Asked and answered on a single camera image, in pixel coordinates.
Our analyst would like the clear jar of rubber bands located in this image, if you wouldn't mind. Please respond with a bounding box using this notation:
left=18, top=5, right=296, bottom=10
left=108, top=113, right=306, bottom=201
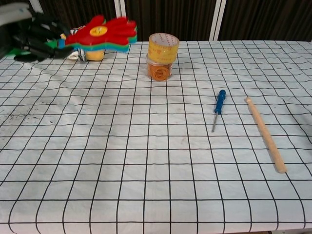
left=146, top=54, right=174, bottom=81

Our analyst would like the red hand clapper toy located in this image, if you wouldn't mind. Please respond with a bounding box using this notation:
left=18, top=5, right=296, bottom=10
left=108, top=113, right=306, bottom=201
left=46, top=15, right=138, bottom=53

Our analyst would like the wooden stick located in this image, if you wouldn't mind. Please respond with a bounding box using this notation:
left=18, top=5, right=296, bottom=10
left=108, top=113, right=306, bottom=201
left=244, top=97, right=288, bottom=174

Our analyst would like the blue handled screwdriver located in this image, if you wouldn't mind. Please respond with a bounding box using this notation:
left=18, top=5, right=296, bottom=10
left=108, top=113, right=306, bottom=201
left=211, top=89, right=227, bottom=133

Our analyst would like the yellow tape roll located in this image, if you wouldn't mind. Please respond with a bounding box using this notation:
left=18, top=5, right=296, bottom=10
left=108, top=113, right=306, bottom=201
left=148, top=33, right=180, bottom=64

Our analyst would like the white frame post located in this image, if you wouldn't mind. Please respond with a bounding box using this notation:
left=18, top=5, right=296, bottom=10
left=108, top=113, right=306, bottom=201
left=209, top=0, right=227, bottom=41
left=114, top=0, right=126, bottom=20

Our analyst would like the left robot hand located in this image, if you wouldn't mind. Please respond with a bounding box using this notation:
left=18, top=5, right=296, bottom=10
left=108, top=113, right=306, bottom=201
left=0, top=2, right=74, bottom=61

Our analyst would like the checkered white tablecloth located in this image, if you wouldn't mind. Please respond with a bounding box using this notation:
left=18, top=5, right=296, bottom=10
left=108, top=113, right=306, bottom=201
left=0, top=40, right=312, bottom=232

